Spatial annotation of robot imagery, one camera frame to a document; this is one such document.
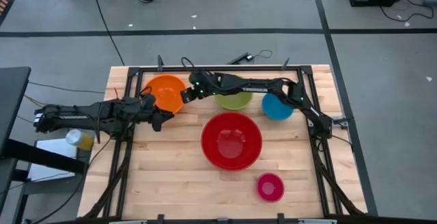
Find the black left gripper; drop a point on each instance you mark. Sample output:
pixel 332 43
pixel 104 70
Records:
pixel 145 111

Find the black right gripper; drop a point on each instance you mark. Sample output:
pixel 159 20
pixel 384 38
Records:
pixel 199 82

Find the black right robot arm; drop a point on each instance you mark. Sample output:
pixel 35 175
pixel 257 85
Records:
pixel 273 87

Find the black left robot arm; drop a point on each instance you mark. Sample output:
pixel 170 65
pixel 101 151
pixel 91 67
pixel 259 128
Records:
pixel 68 116

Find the orange plastic bowl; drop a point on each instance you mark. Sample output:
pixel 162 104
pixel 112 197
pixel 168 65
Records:
pixel 167 94

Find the green plastic bowl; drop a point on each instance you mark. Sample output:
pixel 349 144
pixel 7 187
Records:
pixel 235 101

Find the large red plastic bowl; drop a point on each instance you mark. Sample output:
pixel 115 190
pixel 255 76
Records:
pixel 231 142

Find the black power adapter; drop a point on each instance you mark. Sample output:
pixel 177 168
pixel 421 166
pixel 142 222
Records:
pixel 240 58

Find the yellow bottle with white cap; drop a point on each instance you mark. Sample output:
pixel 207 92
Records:
pixel 80 139

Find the blue plastic bowl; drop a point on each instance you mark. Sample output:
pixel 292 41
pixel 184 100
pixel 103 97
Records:
pixel 274 109

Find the white paper sheet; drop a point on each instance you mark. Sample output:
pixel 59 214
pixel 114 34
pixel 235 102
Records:
pixel 51 149

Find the small magenta plastic bowl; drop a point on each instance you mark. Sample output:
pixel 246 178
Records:
pixel 270 188

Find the black side desk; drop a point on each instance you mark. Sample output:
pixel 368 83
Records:
pixel 12 94

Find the metal table clamp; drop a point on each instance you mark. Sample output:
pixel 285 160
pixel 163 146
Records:
pixel 342 122

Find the black aluminium table frame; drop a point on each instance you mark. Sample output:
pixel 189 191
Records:
pixel 218 69

